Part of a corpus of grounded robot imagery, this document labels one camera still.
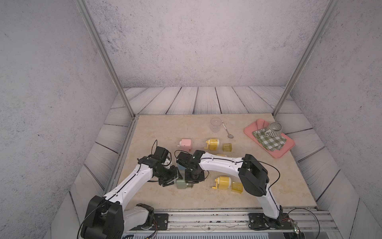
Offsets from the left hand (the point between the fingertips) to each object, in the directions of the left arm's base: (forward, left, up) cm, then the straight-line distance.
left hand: (181, 180), depth 79 cm
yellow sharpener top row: (+23, -19, -1) cm, 30 cm away
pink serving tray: (+43, -57, -6) cm, 72 cm away
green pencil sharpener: (-2, 0, -1) cm, 2 cm away
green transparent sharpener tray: (0, -4, -6) cm, 8 cm away
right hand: (-1, -4, -5) cm, 7 cm away
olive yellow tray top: (+25, -30, -8) cm, 40 cm away
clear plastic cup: (+39, -22, 0) cm, 45 cm away
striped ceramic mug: (+36, -64, -4) cm, 74 cm away
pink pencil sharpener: (+23, -2, -1) cm, 23 cm away
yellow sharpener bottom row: (-2, -22, -1) cm, 22 cm away
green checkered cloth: (+26, -60, -6) cm, 66 cm away
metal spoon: (+34, -33, -7) cm, 48 cm away
